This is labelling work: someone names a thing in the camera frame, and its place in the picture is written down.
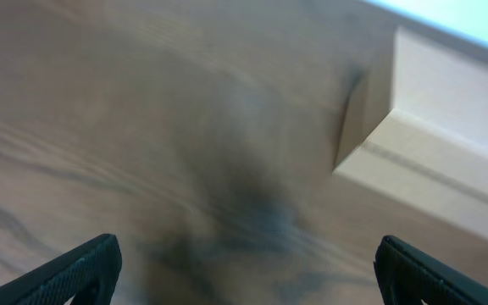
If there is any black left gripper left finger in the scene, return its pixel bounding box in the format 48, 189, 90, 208
0, 234, 122, 305

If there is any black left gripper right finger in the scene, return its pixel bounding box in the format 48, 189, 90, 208
374, 236, 488, 305

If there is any cardboard box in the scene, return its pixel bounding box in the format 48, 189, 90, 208
334, 28, 488, 241

